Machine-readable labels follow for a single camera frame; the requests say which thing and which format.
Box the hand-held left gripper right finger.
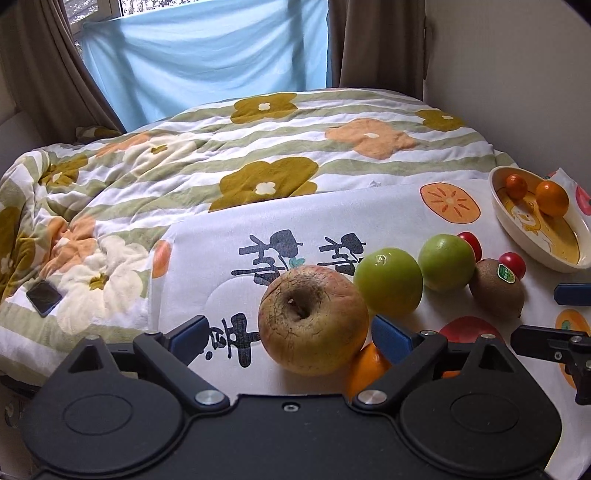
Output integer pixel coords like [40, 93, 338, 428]
[351, 315, 532, 416]

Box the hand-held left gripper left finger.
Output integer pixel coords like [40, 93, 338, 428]
[55, 315, 230, 416]

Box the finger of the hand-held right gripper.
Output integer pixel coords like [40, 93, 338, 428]
[510, 324, 591, 405]
[553, 283, 591, 306]

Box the orange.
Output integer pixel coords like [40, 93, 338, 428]
[346, 342, 393, 400]
[536, 180, 570, 217]

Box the green apple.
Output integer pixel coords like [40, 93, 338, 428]
[418, 234, 476, 293]
[355, 248, 424, 319]

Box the red tomato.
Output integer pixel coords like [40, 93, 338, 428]
[457, 232, 483, 263]
[498, 252, 526, 280]

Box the brown kiwi with green sticker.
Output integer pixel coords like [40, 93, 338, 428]
[469, 259, 526, 320]

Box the wrinkled yellow-red apple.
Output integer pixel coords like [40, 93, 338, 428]
[257, 266, 370, 376]

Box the cream bowl with duck print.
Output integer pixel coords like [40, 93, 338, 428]
[488, 165, 591, 273]

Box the white persimmon print cloth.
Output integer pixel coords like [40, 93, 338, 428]
[148, 168, 591, 472]

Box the small tangerine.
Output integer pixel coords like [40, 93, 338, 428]
[505, 174, 528, 200]

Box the black smartphone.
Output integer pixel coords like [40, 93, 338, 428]
[26, 279, 64, 318]

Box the floral striped blanket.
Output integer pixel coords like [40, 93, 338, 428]
[0, 88, 518, 370]

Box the light blue sheet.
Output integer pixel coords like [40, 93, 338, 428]
[81, 0, 331, 132]

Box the brown curtain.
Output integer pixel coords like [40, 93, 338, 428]
[0, 0, 123, 144]
[328, 0, 428, 100]

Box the window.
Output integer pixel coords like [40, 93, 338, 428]
[65, 0, 204, 24]

